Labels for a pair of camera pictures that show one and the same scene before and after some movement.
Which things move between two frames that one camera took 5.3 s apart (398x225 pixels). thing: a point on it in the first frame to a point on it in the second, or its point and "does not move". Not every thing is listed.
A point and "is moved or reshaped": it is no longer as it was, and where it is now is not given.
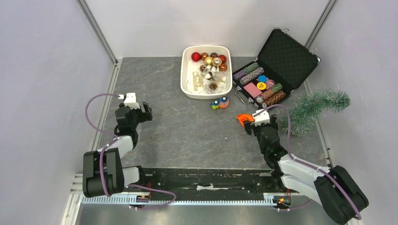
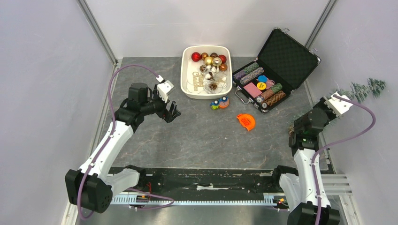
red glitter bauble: (196, 56) does not move
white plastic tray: (206, 71) does not move
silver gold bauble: (217, 62) does not move
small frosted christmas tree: (305, 114) is moved or reshaped
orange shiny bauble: (223, 67) does not move
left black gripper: (145, 116) to (168, 116)
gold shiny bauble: (208, 60) does not move
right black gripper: (259, 126) to (325, 105)
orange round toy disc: (224, 104) does not move
